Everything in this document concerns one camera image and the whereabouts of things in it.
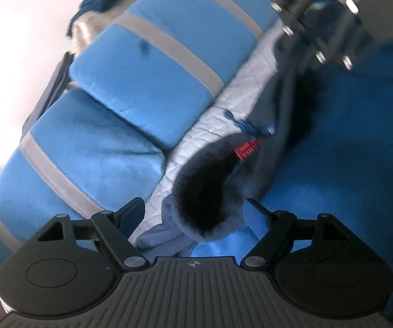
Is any blue fleece jacket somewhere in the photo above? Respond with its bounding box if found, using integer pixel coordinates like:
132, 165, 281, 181
131, 31, 393, 328

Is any grey quilted bed cover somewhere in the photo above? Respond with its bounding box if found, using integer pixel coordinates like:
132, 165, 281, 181
128, 17, 286, 243

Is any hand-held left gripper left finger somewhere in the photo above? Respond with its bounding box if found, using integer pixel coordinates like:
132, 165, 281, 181
32, 196, 150, 273

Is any teal cloth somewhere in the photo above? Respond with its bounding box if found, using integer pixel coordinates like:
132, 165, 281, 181
67, 0, 142, 36

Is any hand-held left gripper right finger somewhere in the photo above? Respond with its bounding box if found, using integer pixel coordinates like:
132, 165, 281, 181
241, 197, 358, 273

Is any blue cushion with grey stripes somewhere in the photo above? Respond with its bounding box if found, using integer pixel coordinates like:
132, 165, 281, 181
68, 0, 275, 146
0, 87, 168, 274

